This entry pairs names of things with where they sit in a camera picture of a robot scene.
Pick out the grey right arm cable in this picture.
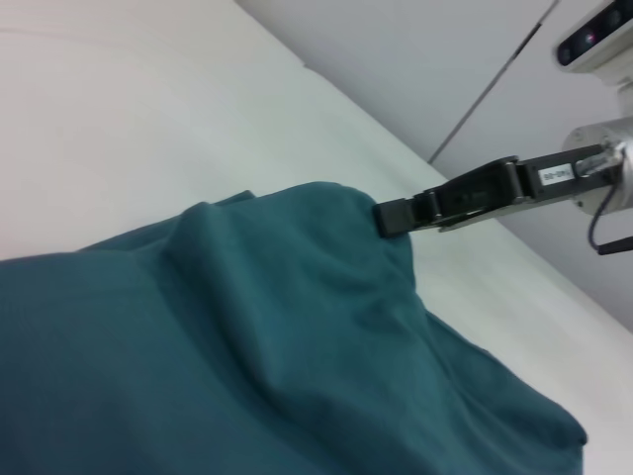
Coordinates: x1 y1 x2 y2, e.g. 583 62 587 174
586 172 625 248

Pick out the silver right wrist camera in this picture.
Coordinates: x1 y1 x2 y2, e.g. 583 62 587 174
551 0 633 99

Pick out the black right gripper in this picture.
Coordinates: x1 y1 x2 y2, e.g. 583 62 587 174
373 143 608 238

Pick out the right arm metal cable connector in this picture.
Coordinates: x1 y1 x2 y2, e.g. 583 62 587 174
573 141 625 178

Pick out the right arm flange cable plug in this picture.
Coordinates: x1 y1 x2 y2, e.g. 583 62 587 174
596 236 633 256

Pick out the teal t-shirt with FREE print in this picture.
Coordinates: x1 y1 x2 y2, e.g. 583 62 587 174
0 180 590 475

